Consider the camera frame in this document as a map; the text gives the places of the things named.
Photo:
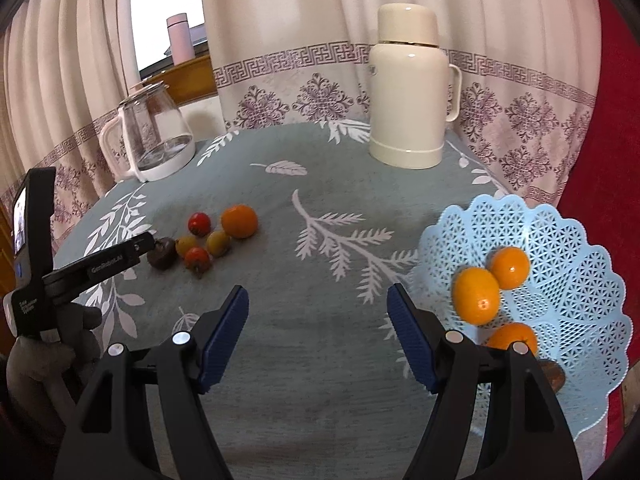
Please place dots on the yellow-green fruit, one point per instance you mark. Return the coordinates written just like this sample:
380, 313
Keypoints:
218, 243
185, 243

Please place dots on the red quilted sofa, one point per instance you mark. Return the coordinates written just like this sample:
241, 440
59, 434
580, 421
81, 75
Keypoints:
602, 191

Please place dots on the glass kettle white handle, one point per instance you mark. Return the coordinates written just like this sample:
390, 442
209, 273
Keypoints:
157, 140

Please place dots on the red tomato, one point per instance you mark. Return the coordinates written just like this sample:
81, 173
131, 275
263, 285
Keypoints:
197, 261
199, 224

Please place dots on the pink bottle on sill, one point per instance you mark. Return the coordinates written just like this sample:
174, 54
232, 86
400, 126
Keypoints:
181, 45

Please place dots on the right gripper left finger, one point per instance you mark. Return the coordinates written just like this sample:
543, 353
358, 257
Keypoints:
110, 435

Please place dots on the dark passion fruit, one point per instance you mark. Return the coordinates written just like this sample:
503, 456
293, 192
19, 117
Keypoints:
164, 254
554, 373

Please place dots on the red tomato back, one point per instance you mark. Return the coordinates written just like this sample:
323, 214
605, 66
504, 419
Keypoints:
199, 224

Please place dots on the wooden window sill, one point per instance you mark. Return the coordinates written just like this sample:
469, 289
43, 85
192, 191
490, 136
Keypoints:
189, 81

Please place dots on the grey gloved left hand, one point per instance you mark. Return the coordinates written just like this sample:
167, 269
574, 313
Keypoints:
34, 374

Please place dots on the white patterned curtain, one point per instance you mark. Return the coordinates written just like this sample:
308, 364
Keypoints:
530, 79

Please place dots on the cream thermos flask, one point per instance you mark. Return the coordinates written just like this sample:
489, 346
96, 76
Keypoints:
415, 92

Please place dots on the dark passion fruit front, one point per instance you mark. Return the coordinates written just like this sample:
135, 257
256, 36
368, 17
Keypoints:
554, 373

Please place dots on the red tomato front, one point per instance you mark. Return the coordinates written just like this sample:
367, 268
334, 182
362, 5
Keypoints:
197, 261

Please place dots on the grey leaf pattern tablecloth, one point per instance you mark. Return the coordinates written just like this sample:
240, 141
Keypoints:
317, 387

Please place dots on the dark passion fruit back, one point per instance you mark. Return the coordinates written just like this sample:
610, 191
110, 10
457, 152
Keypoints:
164, 254

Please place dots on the large orange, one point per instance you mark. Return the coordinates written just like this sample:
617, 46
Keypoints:
475, 295
513, 332

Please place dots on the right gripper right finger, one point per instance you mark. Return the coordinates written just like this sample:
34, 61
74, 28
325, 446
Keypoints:
526, 435

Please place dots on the light blue lace basket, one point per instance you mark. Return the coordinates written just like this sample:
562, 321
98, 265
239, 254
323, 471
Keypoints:
572, 298

